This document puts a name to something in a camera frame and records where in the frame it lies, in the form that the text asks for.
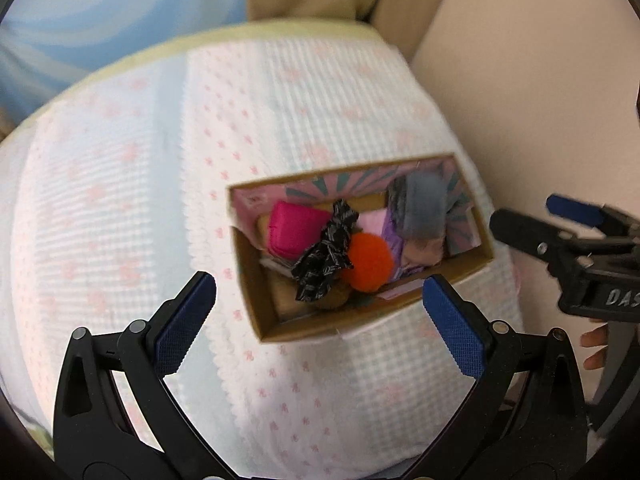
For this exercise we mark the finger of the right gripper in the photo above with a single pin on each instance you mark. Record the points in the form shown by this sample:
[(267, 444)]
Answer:
[(531, 236), (579, 212)]

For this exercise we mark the orange fluffy pompom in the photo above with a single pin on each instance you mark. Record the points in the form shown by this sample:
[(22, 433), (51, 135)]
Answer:
[(371, 261)]

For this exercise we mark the grey fuzzy sock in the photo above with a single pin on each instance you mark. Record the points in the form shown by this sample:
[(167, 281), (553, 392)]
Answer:
[(419, 203)]

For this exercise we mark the brown plush toy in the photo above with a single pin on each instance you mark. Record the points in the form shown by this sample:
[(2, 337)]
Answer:
[(335, 298)]

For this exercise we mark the magenta pouch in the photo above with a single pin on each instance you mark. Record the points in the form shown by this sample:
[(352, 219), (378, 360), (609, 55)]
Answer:
[(293, 228)]

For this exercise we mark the black patterned scrunchie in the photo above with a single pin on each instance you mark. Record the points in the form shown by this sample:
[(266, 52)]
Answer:
[(315, 270)]

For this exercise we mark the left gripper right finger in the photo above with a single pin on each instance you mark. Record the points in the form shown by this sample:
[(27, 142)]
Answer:
[(525, 415)]

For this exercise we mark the light blue hanging sheet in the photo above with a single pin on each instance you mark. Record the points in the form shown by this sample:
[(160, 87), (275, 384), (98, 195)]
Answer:
[(49, 45)]

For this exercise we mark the person's right hand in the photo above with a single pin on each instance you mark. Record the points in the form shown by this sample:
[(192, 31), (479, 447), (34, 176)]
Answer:
[(596, 339)]

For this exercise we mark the pink cardboard box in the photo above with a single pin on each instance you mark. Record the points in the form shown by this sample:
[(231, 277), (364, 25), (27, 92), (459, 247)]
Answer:
[(266, 281)]

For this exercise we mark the blue checkered bedspread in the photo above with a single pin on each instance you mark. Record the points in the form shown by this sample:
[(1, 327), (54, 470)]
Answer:
[(121, 189)]

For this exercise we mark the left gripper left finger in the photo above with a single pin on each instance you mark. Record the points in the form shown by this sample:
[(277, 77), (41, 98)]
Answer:
[(114, 416)]

